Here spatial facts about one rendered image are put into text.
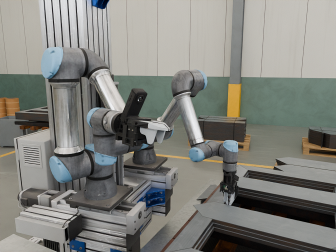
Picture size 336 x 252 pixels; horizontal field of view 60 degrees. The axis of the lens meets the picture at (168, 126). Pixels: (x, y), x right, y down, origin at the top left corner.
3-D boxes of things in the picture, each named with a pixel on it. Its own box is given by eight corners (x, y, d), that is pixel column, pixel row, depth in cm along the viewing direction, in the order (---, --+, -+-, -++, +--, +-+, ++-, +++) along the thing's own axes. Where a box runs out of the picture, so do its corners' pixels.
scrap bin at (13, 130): (39, 142, 623) (36, 115, 611) (28, 148, 581) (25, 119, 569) (11, 142, 626) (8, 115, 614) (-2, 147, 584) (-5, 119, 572)
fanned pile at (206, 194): (229, 187, 227) (230, 182, 227) (213, 209, 193) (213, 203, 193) (214, 184, 233) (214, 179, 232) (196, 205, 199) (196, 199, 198)
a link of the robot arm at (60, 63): (95, 179, 124) (88, 46, 113) (61, 189, 114) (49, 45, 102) (81, 172, 132) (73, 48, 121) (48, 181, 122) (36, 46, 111)
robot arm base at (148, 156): (128, 163, 175) (127, 147, 173) (138, 155, 189) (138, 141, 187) (151, 165, 171) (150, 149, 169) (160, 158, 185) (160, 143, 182)
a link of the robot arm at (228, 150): (227, 138, 156) (241, 141, 150) (226, 158, 158) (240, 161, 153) (219, 141, 151) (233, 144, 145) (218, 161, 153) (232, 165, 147)
